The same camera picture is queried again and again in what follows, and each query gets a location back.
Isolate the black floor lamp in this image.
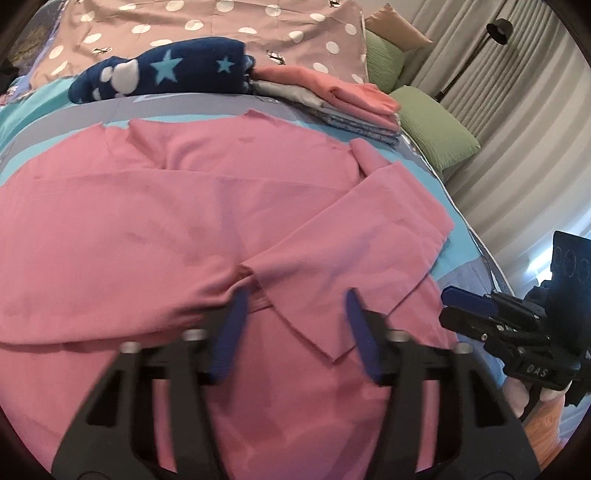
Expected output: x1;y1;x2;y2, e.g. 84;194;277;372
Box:
431;18;513;102

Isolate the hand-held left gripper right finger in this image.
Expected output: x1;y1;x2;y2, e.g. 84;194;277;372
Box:
346;287;541;480

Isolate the grey curtain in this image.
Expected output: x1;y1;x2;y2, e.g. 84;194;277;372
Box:
397;0;591;296

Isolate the folded coral garment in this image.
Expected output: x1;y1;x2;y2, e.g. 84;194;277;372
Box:
253;65;402;118

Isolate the person's right hand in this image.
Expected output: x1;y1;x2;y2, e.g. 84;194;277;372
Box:
502;375;571;418

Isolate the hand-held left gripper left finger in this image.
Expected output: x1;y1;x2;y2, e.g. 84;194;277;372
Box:
51;288;252;480

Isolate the polka dot pillow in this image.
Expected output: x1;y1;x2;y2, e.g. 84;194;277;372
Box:
30;0;370;88

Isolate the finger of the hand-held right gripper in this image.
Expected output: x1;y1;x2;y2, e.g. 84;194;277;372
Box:
441;285;546;320
438;305;509;346

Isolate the green pillow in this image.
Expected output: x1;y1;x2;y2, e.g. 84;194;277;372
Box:
390;85;481;171
365;30;407;93

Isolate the navy star patterned cloth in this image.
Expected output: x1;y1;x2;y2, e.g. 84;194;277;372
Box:
68;39;257;104

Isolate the beige pillow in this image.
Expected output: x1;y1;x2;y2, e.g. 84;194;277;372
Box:
365;4;435;51

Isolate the person's right forearm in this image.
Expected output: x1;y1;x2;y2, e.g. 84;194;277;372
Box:
526;394;568;468

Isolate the pink shirt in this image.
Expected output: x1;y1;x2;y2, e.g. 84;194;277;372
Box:
0;110;462;480

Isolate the folded blue patterned garment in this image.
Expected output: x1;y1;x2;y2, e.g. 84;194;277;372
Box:
295;104;402;146

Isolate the folded grey garment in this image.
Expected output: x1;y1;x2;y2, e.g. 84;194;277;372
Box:
252;80;352;114

